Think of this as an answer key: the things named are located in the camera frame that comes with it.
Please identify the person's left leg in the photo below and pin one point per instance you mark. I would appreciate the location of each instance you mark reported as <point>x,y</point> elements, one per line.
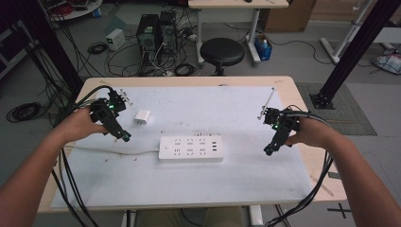
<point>157,219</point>

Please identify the pale plastic bag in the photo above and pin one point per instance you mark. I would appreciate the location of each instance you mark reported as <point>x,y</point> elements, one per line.
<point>387,63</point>

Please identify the white charger plug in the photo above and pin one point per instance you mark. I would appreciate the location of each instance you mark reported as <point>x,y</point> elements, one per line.
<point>142,116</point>

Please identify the person's left hand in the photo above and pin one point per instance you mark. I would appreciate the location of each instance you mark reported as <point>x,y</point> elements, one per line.
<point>78,124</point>

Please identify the round white table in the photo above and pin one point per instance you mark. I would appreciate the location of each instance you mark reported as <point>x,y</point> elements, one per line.
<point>82,12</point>

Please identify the white table mat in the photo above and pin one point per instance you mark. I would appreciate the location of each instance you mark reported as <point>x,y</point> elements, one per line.
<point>189,183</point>

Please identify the white table leg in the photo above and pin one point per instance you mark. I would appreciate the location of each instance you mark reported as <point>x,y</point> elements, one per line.
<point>128,219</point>
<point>256,216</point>

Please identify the black round stool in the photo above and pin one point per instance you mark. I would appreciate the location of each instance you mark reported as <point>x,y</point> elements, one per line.
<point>222,50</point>

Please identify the brown cardboard box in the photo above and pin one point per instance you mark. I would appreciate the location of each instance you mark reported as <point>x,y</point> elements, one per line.
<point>290,15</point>

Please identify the black aluminium post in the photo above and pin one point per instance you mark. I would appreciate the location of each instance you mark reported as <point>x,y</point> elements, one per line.
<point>356,47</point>
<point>53,47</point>

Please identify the black computer tower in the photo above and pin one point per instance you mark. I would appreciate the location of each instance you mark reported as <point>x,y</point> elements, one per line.
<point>148,31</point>
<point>168,28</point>

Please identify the grey floor mat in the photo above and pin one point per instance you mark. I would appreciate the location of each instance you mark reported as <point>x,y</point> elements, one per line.
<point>350,113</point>

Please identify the white power strip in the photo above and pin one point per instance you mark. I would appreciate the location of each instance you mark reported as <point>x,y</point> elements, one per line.
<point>167,154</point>

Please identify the person's right hand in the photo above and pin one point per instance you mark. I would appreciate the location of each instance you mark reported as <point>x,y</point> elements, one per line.
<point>313,134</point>

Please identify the white-legged wooden desk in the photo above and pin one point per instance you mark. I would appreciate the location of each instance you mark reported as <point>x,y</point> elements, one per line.
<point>236,3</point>

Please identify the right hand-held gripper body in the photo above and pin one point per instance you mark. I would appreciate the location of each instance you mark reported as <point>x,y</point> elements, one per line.
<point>283,121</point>

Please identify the white power supply box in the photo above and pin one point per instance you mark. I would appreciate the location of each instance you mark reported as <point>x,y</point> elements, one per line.
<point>115,38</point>

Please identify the white metal desk frame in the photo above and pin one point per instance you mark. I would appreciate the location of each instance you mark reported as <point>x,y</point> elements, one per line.
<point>343,41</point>

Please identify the person's leg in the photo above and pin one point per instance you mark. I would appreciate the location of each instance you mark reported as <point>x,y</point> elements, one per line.
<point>223,218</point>
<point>157,219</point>

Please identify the person's right leg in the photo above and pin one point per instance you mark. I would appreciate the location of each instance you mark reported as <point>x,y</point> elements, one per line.
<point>223,218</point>

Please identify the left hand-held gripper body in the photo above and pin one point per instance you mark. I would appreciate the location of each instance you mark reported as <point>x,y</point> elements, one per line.
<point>105,110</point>

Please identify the blue box with bottle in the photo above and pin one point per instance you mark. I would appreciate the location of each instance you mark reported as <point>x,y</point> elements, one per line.
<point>263,52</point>

